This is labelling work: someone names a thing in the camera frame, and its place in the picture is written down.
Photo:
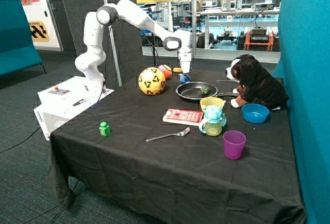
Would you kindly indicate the yellow toy banana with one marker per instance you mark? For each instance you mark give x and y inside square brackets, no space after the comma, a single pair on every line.
[177,70]

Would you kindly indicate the black tablecloth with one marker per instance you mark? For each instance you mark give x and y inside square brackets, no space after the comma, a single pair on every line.
[177,179]

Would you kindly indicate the blue plastic bowl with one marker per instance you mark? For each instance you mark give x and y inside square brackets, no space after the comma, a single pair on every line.
[255,113]

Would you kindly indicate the plush brown dog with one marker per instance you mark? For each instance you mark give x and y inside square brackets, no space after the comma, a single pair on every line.
[256,84]

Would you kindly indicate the green sippy cup teal lid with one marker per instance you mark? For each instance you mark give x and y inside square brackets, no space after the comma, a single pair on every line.
[213,121]

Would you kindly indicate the teal partition wall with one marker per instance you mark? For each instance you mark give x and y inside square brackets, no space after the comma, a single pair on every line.
[304,65]

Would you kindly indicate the teal sofa bench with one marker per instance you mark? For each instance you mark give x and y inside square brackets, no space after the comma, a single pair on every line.
[17,49]

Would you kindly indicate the multicolour plush ball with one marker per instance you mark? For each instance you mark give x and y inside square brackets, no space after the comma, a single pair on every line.
[167,71]

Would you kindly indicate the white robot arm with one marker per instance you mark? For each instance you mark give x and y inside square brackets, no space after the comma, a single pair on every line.
[107,15]

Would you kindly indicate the green toy broccoli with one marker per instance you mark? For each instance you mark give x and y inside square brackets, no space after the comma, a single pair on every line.
[205,90]

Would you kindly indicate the red book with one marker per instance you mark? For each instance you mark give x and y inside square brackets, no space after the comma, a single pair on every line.
[185,117]

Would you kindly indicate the blue plush ball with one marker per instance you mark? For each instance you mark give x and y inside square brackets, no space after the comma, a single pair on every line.
[184,78]

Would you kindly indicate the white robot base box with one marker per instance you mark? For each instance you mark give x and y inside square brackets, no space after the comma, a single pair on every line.
[56,106]

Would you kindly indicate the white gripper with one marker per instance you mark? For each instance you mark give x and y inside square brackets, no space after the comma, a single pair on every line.
[185,61]

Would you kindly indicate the yellow black soccer ball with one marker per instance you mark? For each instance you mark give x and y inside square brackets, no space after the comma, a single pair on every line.
[151,81]

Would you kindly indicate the yellow plastic bowl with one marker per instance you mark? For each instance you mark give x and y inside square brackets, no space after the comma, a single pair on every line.
[207,101]

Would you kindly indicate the purple plastic cup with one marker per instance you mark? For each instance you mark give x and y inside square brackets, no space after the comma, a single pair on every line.
[233,142]

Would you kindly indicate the green toy block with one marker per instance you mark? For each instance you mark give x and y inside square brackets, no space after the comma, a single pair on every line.
[104,129]

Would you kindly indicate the black frying pan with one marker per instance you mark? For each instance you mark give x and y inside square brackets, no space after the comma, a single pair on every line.
[192,91]

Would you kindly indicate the black pen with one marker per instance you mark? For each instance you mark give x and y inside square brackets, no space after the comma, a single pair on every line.
[79,102]

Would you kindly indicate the silver metal fork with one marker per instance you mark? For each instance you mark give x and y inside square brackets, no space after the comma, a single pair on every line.
[182,133]

